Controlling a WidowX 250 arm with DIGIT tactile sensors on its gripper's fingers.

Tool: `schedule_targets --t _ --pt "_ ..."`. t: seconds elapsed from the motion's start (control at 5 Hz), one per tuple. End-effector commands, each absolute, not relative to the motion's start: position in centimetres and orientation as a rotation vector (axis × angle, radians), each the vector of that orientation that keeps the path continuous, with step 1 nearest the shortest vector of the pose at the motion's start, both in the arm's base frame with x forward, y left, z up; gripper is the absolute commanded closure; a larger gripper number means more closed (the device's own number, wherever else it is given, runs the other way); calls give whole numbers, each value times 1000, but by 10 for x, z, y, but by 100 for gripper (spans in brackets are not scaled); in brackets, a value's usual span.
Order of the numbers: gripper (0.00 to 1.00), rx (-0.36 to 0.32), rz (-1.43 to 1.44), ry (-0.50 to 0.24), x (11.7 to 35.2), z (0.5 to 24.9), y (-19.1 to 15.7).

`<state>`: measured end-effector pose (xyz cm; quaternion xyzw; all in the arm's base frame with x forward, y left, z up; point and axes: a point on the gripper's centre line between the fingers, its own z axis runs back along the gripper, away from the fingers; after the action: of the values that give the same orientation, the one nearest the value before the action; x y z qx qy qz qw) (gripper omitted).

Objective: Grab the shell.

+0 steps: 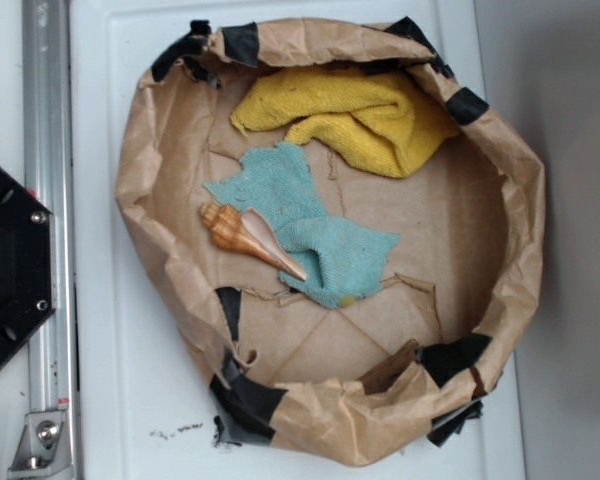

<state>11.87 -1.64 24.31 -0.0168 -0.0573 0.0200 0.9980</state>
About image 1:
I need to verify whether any brown spiral conch shell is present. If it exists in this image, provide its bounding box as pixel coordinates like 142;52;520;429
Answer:
199;203;308;281

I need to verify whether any teal terry cloth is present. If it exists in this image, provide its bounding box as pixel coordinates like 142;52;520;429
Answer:
204;141;400;308

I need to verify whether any brown paper bag bin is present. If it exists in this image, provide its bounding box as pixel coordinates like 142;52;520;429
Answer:
115;18;545;466

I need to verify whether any yellow microfiber cloth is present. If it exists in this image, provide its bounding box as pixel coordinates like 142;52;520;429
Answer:
230;66;460;178

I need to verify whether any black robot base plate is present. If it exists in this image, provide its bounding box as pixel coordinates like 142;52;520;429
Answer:
0;167;55;370

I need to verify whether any aluminium extrusion rail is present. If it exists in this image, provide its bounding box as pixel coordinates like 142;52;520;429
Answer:
22;1;83;479

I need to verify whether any metal corner bracket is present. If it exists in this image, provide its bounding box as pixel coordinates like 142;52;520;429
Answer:
7;410;75;480

